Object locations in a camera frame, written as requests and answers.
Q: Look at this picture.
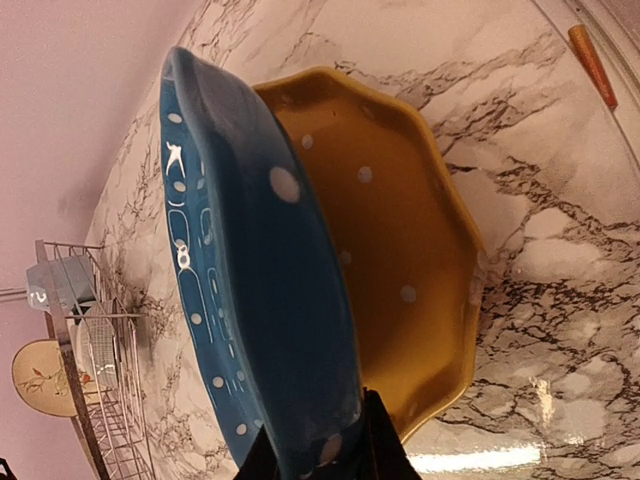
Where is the beige bird pattern plate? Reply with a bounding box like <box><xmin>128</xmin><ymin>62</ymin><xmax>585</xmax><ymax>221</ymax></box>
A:
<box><xmin>11</xmin><ymin>339</ymin><xmax>77</xmax><ymax>418</ymax></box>

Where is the light blue mug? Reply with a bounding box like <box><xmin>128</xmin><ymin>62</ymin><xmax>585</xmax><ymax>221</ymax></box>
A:
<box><xmin>26</xmin><ymin>255</ymin><xmax>96</xmax><ymax>312</ymax></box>

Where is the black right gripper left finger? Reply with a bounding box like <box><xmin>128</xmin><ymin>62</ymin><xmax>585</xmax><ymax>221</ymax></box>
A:
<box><xmin>234</xmin><ymin>429</ymin><xmax>299</xmax><ymax>480</ymax></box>

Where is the grey green patterned bowl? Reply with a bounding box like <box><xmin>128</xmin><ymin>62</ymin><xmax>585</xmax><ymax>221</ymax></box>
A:
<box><xmin>74</xmin><ymin>318</ymin><xmax>118</xmax><ymax>389</ymax></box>

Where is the blue polka dot plate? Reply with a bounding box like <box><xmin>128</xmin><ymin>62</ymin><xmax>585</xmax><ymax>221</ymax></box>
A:
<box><xmin>160</xmin><ymin>47</ymin><xmax>364</xmax><ymax>479</ymax></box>

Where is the left aluminium frame post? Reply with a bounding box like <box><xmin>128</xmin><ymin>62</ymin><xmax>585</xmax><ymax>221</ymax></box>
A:
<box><xmin>0</xmin><ymin>288</ymin><xmax>28</xmax><ymax>304</ymax></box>

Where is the yellow polka dot plate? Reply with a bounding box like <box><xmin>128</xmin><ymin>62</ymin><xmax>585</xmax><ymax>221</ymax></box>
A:
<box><xmin>255</xmin><ymin>67</ymin><xmax>484</xmax><ymax>440</ymax></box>

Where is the orange marker pen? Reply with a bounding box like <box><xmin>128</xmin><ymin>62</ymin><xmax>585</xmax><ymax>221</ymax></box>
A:
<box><xmin>568</xmin><ymin>24</ymin><xmax>618</xmax><ymax>110</ymax></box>

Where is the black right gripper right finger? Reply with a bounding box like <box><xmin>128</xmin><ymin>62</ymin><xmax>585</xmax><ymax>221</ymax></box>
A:
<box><xmin>357</xmin><ymin>389</ymin><xmax>421</xmax><ymax>480</ymax></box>

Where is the wire dish rack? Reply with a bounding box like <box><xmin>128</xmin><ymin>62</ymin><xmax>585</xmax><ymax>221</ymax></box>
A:
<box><xmin>35</xmin><ymin>240</ymin><xmax>155</xmax><ymax>479</ymax></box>

